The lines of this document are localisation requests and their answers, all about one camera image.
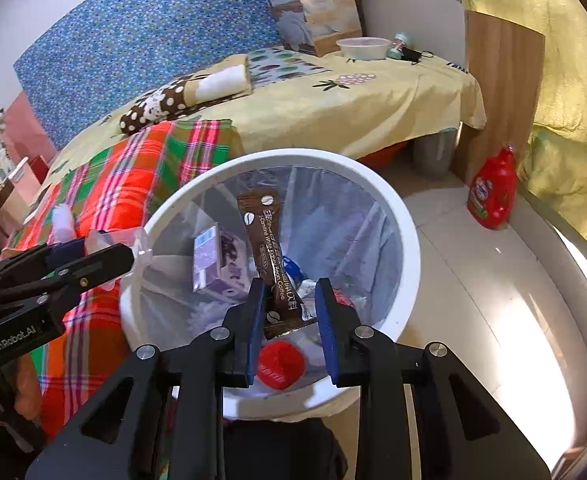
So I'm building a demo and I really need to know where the clear plastic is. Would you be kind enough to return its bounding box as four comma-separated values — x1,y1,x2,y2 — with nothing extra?
84,227,154,267

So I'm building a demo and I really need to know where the white plastic bowl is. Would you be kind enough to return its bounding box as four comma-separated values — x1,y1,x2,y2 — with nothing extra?
336,36,393,61

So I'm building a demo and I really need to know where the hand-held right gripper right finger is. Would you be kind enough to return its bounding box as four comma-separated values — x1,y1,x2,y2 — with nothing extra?
315,277,549,480

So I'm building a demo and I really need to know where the small clear bottle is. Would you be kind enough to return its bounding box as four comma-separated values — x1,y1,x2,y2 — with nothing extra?
387,32,414,59

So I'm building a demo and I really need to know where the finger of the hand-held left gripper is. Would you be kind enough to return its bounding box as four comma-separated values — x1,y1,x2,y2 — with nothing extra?
0,242,137,307
0,237,88,282

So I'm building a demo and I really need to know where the person's left hand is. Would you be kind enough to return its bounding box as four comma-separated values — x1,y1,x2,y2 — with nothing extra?
0,354,43,422

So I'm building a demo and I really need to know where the red round lid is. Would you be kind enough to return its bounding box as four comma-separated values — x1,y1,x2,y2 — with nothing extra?
257,340,308,391

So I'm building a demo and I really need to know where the wooden board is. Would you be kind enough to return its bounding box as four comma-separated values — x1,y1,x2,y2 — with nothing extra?
456,10,545,183

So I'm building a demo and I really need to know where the purple drink carton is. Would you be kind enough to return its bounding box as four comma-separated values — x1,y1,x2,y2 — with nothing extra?
192,225,249,303

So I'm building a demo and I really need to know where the blue patterned headboard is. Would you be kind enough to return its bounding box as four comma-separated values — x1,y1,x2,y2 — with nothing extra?
12,0,287,148

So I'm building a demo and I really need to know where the spotted white pillow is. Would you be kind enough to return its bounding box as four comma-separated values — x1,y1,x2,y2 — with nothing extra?
248,45,324,83

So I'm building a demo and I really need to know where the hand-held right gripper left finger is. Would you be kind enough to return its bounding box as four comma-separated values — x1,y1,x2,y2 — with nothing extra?
26,277,267,480

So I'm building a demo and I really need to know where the brown polka dot pillow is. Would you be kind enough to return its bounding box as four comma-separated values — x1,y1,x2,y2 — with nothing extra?
120,74,209,136

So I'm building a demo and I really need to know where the red green plaid blanket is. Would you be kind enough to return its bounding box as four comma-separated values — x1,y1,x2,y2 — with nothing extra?
4,119,247,441

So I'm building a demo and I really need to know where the small black object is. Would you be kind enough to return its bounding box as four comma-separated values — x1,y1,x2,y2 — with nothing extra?
402,47,434,65

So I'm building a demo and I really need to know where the white foam net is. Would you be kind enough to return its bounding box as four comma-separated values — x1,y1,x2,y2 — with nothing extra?
51,204,77,241

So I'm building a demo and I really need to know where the white cabinet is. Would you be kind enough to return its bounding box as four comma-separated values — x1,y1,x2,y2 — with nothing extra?
351,0,467,68

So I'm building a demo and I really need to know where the orange basin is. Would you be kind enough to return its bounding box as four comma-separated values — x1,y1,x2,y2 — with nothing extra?
358,142,410,169

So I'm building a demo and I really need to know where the white folded towel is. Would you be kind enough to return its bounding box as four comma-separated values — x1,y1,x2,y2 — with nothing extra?
196,64,252,99

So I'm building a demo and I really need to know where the brown coffee packet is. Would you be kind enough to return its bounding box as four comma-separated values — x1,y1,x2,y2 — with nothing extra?
237,190,319,341

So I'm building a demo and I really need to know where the white round trash bin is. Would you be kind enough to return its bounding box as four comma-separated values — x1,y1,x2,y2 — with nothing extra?
118,147,421,422

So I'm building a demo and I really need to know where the red detergent bottle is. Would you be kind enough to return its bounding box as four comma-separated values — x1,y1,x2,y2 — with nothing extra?
467,145,518,231

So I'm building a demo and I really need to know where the yellow pineapple print bedsheet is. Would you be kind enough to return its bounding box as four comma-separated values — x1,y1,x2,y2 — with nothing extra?
48,45,487,171

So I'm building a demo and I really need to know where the printed cardboard box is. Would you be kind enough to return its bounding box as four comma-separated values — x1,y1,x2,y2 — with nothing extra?
258,0,364,57

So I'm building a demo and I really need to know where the pink storage box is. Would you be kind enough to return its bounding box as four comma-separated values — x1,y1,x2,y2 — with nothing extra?
4,155,49,197

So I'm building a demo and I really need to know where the yellow curtain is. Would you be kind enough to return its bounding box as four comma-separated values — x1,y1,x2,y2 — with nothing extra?
451,0,587,256

